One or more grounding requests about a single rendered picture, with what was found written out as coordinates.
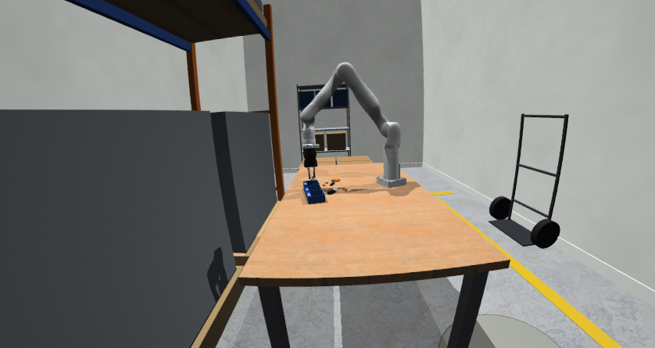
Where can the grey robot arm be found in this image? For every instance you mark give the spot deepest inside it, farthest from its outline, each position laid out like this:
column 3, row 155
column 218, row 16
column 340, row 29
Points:
column 391, row 130

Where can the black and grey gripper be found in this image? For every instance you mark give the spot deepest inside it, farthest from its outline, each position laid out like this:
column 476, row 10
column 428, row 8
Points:
column 310, row 153

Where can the blue rack of bins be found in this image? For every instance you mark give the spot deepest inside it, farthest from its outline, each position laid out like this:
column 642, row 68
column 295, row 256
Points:
column 314, row 192

